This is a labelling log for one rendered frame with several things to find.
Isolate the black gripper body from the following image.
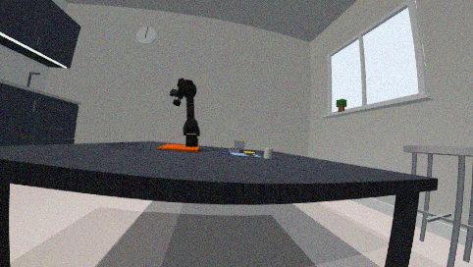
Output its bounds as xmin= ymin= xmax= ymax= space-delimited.
xmin=174 ymin=94 xmax=184 ymax=106

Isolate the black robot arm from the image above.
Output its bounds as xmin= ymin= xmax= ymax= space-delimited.
xmin=170 ymin=79 xmax=200 ymax=147

